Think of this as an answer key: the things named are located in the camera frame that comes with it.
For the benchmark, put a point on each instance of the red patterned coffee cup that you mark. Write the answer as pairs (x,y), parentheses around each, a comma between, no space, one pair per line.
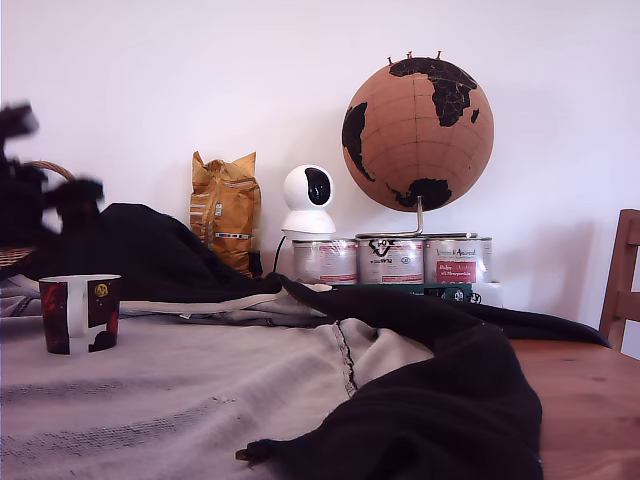
(102,310)

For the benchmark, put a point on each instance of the yellow paper bag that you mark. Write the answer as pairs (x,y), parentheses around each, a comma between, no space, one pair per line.
(227,215)

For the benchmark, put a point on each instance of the grey cloth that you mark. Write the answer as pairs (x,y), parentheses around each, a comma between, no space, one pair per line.
(175,390)

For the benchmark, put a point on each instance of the silver tin red small print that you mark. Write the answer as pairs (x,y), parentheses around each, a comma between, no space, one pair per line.
(325,262)

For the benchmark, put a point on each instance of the silver tin black logo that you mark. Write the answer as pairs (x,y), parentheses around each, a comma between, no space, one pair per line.
(390,262)

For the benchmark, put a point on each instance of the dark green box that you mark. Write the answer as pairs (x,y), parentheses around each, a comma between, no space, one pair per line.
(390,289)

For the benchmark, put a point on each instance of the metal globe stand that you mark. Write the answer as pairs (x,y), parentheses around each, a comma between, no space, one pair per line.
(419,222)

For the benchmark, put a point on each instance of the cork globe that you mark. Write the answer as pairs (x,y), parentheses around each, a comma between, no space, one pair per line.
(415,145)

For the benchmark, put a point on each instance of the silver tin red label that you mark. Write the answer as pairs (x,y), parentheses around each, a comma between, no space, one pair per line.
(455,260)

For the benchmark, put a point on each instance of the black cloth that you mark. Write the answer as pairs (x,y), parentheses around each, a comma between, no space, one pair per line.
(450,400)

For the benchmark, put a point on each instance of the wooden chair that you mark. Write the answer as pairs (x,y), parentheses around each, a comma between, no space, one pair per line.
(625,295)

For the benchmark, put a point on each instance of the white dome security camera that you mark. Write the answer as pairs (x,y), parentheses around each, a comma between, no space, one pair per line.
(299,192)

